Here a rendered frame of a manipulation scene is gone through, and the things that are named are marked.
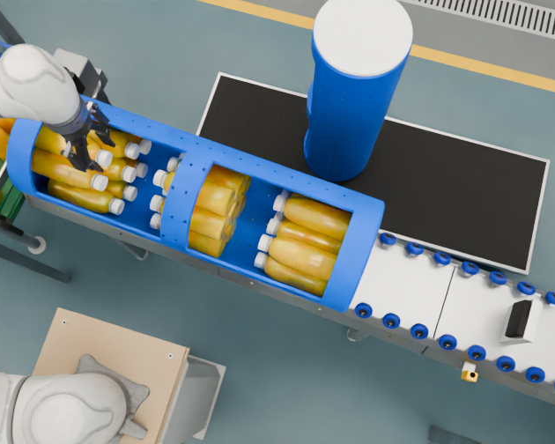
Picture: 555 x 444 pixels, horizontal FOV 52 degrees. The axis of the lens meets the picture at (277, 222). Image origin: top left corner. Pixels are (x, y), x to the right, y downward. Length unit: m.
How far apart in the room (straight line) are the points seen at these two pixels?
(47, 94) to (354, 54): 0.88
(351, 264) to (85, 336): 0.65
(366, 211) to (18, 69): 0.74
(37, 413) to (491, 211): 1.92
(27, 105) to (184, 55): 1.85
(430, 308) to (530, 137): 1.48
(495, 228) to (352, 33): 1.17
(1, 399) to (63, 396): 0.13
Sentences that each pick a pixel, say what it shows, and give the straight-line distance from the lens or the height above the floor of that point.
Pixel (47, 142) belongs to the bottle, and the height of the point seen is 1.17.
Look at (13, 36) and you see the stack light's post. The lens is 2.12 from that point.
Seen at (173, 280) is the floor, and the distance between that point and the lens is 2.51.
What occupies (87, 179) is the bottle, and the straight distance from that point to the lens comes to 1.47.
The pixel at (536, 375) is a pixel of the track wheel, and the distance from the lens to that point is 1.58.
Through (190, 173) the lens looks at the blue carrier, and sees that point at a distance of 1.29.
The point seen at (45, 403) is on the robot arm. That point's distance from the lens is 1.18.
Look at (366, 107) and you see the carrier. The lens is 1.79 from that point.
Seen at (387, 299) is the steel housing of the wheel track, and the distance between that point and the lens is 1.54.
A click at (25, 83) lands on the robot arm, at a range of 1.05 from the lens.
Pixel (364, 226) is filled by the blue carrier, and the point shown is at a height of 1.23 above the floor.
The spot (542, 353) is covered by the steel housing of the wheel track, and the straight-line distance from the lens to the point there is 1.64.
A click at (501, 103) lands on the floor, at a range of 2.90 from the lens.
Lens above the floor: 2.43
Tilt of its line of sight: 75 degrees down
